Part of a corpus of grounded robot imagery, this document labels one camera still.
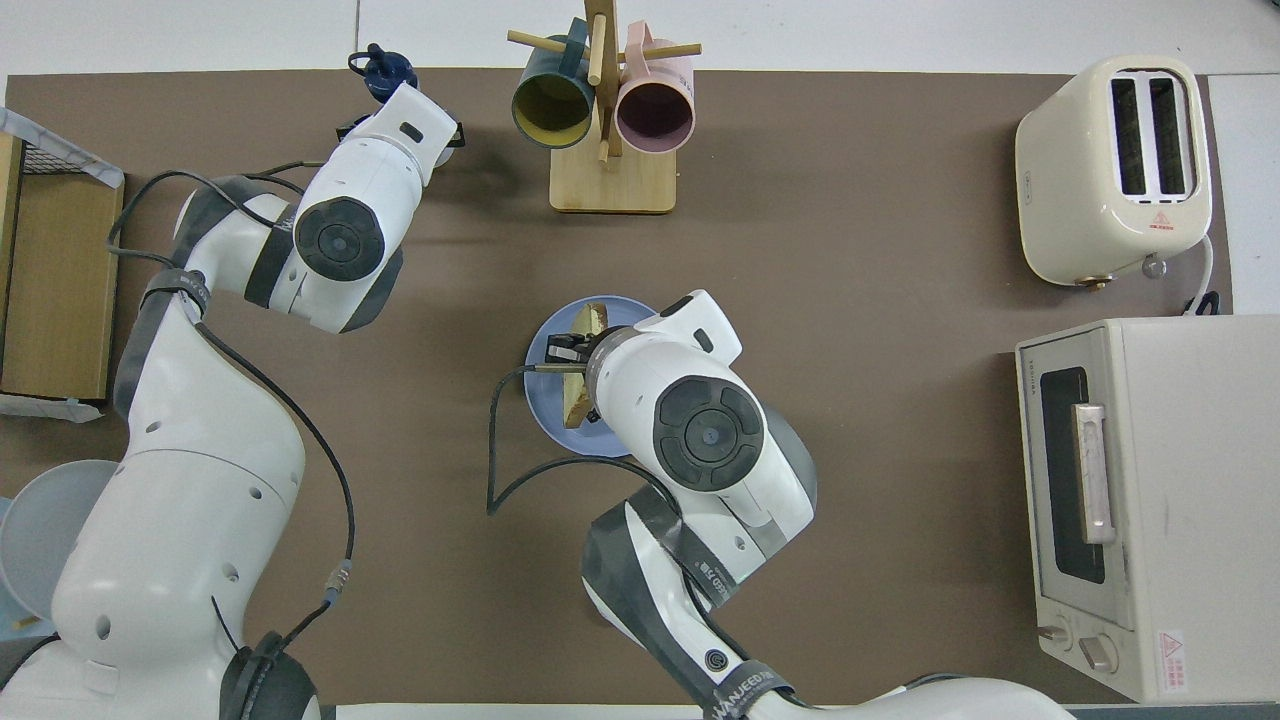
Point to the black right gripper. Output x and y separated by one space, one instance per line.
588 355

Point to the white seasoning bottle navy cap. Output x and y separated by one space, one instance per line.
388 75

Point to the toasted bread slice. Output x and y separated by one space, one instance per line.
580 400

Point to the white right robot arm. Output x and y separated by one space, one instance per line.
720 470

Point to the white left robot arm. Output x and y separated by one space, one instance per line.
200 500

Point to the blue round plate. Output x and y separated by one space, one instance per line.
545 400

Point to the grey-blue plate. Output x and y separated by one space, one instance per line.
50 530

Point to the light blue plate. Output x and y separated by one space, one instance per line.
12 610

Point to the wooden mug rack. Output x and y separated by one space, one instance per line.
610 185

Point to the teal mug yellow inside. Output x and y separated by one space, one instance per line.
552 105

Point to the pink mug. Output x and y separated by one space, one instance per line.
655 115

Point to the wooden box with tray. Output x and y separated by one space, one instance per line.
60 155

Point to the brown table mat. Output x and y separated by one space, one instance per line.
880 400

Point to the cream two-slot toaster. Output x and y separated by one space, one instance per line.
1080 180

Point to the white toaster oven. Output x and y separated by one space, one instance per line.
1200 480

